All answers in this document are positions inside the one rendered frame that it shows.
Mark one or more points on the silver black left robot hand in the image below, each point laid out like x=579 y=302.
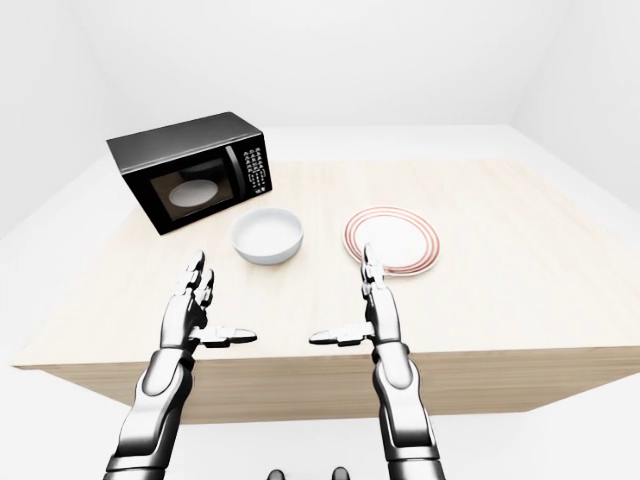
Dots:
x=177 y=312

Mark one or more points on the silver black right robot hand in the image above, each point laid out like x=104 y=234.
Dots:
x=385 y=315

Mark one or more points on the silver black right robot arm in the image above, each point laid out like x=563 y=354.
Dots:
x=407 y=410

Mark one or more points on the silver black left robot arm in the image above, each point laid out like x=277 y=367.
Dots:
x=147 y=410

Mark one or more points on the white plate with red rings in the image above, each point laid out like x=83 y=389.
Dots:
x=392 y=242

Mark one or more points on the white bowl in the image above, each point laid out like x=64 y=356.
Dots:
x=267 y=235

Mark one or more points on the black microwave oven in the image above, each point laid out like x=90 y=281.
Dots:
x=192 y=170

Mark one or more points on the small dark rounded shape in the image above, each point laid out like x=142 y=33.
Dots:
x=275 y=474
x=340 y=473

